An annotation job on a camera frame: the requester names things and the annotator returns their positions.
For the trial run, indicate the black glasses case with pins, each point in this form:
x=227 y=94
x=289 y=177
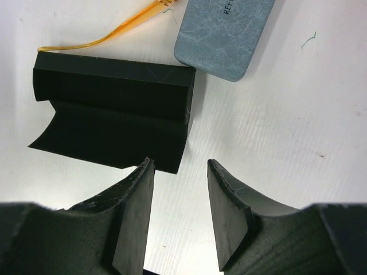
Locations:
x=114 y=112

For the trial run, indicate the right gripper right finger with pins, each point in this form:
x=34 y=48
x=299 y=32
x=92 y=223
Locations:
x=255 y=234

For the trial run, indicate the orange sunglasses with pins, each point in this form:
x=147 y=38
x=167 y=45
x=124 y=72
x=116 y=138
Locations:
x=147 y=17

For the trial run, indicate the grey-blue glasses case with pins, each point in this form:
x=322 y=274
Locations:
x=219 y=37

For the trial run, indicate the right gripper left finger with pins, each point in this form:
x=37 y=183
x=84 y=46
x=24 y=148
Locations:
x=105 y=234

